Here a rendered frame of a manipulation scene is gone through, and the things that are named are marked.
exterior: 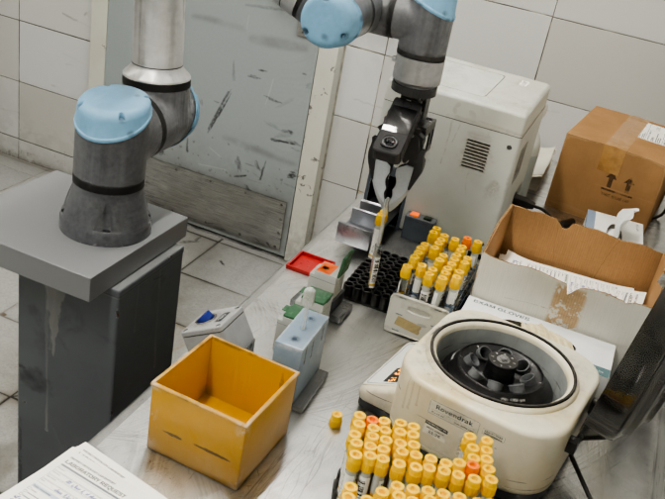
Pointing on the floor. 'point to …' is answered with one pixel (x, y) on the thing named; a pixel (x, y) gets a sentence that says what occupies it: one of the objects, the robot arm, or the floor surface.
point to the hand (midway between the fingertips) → (386, 204)
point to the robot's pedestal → (90, 355)
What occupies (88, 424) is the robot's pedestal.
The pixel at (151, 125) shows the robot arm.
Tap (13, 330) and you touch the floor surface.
